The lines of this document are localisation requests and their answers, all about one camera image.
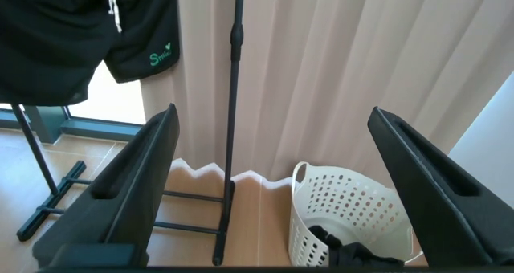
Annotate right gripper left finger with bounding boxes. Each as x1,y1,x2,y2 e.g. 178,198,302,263
31,103,181,268

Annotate heap of clothes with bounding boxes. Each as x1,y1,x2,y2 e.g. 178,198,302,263
308,224,405,267

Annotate beige curtain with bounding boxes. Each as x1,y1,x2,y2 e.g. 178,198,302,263
140,0,514,188

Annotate black clothes rack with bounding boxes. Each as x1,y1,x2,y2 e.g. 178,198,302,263
10,0,245,266

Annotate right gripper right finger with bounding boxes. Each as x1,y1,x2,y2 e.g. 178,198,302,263
367,106,514,267

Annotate white laundry basket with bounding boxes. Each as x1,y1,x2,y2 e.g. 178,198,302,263
288,161,425,267

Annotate black shorts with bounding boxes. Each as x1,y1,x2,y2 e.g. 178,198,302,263
0,0,181,108

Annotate window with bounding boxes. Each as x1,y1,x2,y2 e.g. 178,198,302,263
0,59,148,145

